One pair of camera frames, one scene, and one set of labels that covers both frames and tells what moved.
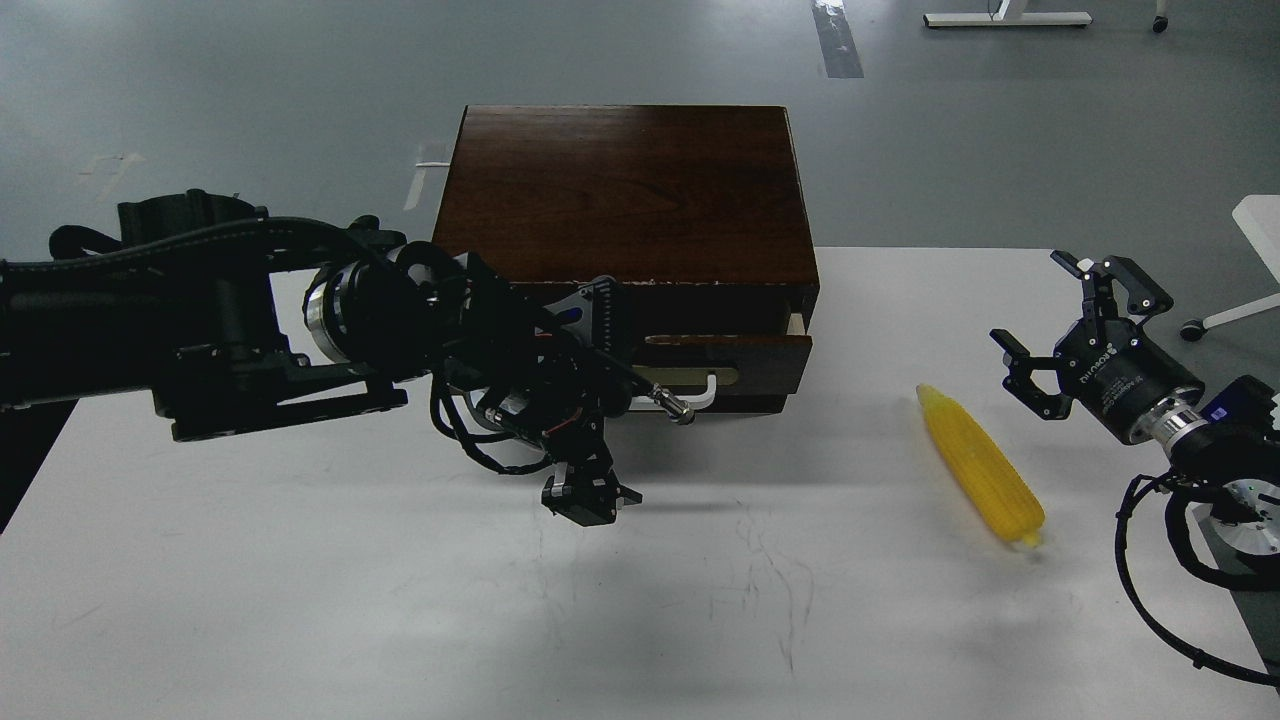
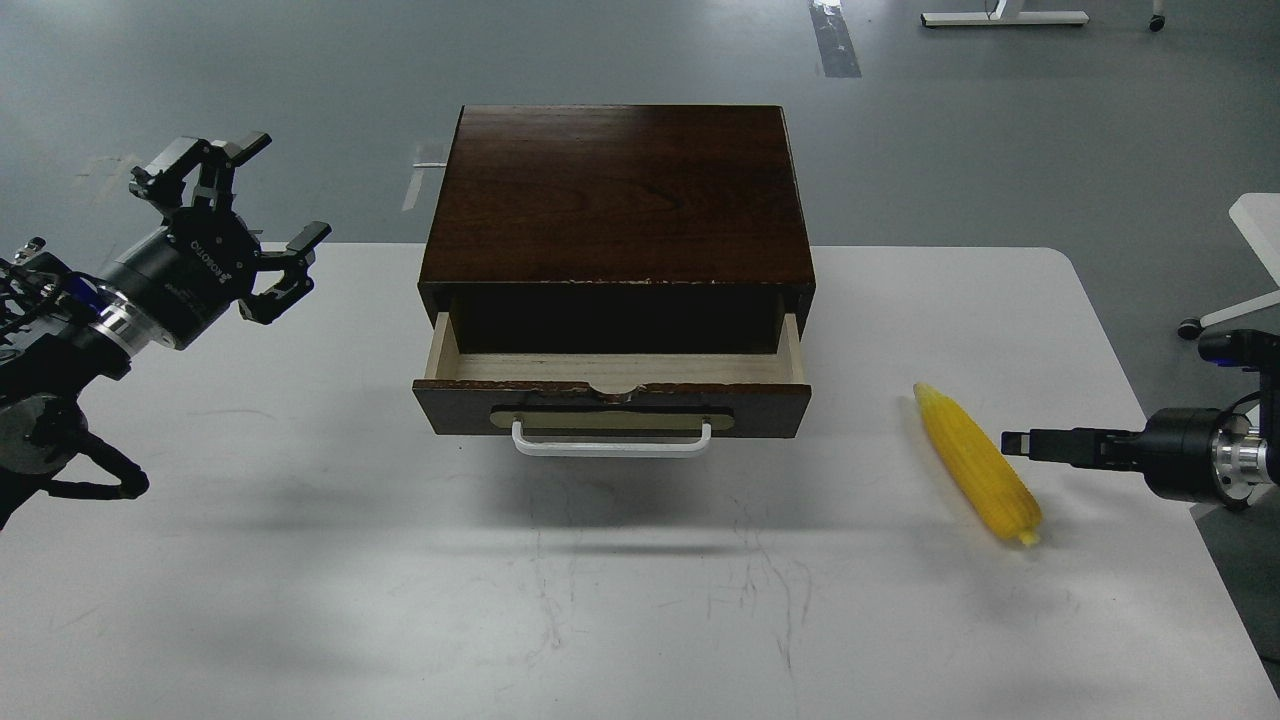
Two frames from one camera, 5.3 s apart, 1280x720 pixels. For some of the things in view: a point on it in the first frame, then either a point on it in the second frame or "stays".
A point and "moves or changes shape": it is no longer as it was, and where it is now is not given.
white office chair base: [1259, 217] stays
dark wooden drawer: [753, 373] moves or changes shape
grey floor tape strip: [840, 52] stays
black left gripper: [548, 375] to [197, 268]
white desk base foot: [1008, 13] stays
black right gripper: [1111, 366] to [1197, 454]
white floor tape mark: [415, 192] stays
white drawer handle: [696, 402] to [606, 450]
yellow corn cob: [999, 488] stays
